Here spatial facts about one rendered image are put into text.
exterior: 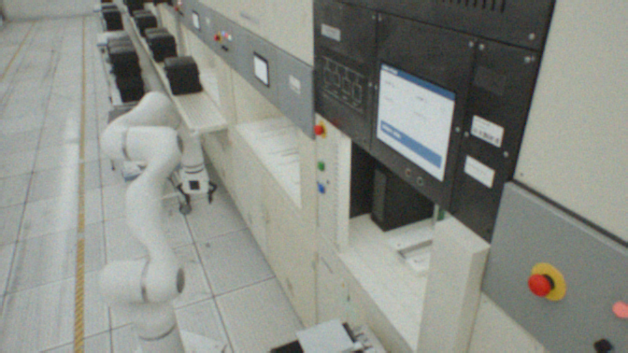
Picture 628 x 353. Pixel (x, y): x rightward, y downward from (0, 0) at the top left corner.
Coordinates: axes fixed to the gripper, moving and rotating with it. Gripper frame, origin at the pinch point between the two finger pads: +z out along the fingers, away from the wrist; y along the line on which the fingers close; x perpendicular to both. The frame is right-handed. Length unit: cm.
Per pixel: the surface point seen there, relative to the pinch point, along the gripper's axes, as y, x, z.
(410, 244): 86, -17, 11
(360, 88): 62, -31, -57
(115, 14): -260, 550, 7
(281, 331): 28, 19, 101
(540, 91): 88, -82, -73
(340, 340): 55, -78, -7
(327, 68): 53, -11, -58
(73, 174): -185, 209, 100
